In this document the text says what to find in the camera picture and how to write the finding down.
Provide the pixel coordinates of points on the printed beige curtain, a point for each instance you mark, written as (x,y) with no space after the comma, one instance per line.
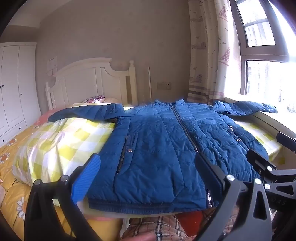
(208,58)

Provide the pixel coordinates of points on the blue quilted jacket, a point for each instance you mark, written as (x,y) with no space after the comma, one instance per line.
(157,139)

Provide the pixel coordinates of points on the orange floral quilt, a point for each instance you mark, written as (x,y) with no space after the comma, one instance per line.
(11,197)

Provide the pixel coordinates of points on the white wooden headboard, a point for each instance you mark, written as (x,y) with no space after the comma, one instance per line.
(92,81)

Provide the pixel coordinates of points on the wall socket panel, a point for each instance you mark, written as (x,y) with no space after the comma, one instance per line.
(164,86)

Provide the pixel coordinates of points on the peach pillow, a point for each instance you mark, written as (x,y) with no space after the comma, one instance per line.
(111,100)

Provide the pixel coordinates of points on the red cloth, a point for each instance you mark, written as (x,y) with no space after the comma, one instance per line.
(192,220)

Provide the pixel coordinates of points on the yellow white checked bedsheet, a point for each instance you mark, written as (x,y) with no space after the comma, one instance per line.
(69,143)

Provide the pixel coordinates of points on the white wardrobe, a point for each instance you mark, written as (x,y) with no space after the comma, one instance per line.
(16,92)

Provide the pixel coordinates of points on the window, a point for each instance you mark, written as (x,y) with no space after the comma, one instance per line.
(261,81)

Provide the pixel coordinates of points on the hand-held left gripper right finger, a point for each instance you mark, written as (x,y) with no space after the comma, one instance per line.
(208,172)

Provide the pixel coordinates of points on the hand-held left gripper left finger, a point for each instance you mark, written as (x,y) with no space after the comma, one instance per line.
(86,176)

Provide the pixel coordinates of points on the purple floral pillow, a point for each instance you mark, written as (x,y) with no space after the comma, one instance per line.
(93,99)

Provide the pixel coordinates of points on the plaid cloth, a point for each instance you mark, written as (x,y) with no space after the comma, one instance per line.
(157,227)

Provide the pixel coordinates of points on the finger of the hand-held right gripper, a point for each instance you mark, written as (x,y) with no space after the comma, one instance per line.
(286,138)
(260,162)

